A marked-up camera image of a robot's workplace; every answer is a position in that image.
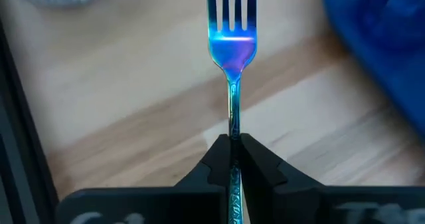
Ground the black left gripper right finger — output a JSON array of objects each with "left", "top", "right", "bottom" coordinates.
[{"left": 240, "top": 133, "right": 425, "bottom": 224}]

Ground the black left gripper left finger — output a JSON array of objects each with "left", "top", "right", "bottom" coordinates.
[{"left": 56, "top": 134, "right": 232, "bottom": 224}]

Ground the iridescent blue metal fork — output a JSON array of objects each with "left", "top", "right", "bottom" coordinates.
[{"left": 206, "top": 0, "right": 258, "bottom": 224}]

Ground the blue plastic tray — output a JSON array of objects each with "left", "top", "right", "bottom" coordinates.
[{"left": 321, "top": 0, "right": 425, "bottom": 140}]

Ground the black aluminium table frame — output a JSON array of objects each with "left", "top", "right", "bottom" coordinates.
[{"left": 0, "top": 17, "right": 60, "bottom": 224}]

